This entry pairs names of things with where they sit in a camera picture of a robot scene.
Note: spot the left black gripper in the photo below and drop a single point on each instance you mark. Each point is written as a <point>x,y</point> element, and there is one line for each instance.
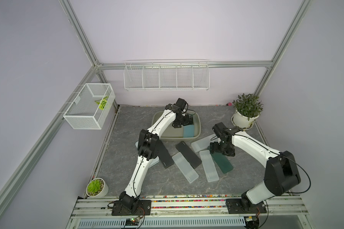
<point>187,122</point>

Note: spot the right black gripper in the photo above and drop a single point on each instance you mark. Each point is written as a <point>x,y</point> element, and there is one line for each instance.
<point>229,152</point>

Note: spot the dark green pencil case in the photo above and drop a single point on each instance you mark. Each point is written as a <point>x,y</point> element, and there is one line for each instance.
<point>221,160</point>

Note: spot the frosted white pencil case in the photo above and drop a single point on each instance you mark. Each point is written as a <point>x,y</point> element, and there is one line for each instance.
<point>204,143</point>
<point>209,166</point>
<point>184,166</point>

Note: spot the light blue pencil case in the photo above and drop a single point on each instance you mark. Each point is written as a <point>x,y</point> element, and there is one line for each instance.
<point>188,131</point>

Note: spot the black pencil case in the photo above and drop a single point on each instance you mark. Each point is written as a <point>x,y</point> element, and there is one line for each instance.
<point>189,154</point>
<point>164,155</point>

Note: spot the pale white pencil case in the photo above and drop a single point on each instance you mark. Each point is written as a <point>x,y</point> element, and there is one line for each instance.
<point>153,161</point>

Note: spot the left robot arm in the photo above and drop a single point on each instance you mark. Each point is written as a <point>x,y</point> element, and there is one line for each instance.
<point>149,146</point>

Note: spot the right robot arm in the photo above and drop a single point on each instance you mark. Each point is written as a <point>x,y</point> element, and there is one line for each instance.
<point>281,170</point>

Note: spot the potted green plant white pot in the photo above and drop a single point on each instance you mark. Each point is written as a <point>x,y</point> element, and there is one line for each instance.
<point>248,108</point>

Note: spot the green leaf toy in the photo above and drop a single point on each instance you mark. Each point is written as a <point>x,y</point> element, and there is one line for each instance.
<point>102,103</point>

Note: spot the small succulent white pot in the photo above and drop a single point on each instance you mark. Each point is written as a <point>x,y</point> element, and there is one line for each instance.
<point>97,188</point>

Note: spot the white wire wall shelf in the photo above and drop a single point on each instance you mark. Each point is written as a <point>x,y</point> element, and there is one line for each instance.
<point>167,75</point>

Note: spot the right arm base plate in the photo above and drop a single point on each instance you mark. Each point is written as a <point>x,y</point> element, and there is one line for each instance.
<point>244,206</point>

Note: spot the aluminium front rail frame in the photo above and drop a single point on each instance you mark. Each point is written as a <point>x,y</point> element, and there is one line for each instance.
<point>215,211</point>

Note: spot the white mesh wall basket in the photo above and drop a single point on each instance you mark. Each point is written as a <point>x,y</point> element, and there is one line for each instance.
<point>83,113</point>

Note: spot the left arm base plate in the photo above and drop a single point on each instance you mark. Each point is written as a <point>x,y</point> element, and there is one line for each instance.
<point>138,208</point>

